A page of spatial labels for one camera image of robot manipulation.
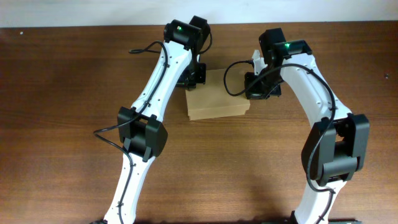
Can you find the brown cardboard box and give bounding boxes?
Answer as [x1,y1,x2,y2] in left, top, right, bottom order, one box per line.
[185,69,250,121]

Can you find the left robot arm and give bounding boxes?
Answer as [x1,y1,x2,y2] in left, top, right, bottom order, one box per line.
[93,16,212,224]

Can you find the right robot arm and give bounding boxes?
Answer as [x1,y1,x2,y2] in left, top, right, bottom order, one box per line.
[244,28,370,223]

